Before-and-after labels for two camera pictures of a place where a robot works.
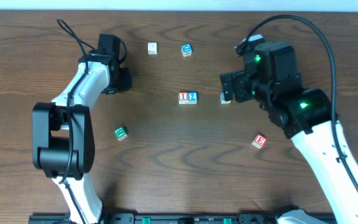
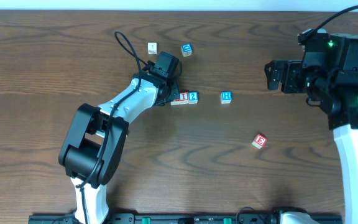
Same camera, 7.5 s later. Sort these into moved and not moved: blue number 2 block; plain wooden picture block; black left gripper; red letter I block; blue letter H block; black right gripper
Moved: black right gripper; black left gripper
Not moved: plain wooden picture block; blue number 2 block; red letter I block; blue letter H block
